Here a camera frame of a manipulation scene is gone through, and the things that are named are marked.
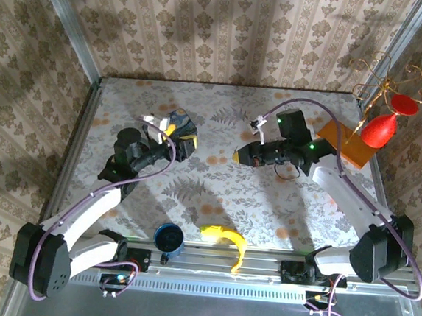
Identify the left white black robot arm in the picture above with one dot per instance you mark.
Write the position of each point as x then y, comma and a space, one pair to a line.
96, 203

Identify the floral patterned table mat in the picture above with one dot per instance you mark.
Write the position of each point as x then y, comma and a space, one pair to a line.
229, 204

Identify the orange wooden base board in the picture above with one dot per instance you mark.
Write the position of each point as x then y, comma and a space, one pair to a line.
359, 154

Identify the yellow banana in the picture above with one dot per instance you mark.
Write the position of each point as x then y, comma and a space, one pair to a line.
226, 235

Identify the red wine glass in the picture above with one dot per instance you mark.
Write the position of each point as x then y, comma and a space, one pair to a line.
377, 132

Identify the blue mug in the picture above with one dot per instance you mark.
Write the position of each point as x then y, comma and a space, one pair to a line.
168, 239

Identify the slotted metal strip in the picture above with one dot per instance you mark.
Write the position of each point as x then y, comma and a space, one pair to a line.
203, 289

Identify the aluminium side rail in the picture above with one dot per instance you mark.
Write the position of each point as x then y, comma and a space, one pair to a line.
70, 153
382, 180

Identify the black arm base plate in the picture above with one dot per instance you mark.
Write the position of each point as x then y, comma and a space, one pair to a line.
143, 259
289, 277

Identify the aluminium long table rail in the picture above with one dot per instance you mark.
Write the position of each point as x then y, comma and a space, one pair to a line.
194, 265

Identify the small black rail bracket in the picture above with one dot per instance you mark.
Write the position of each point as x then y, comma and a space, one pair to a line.
164, 259

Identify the aluminium corner post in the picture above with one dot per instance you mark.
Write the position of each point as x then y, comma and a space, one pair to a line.
406, 34
70, 23

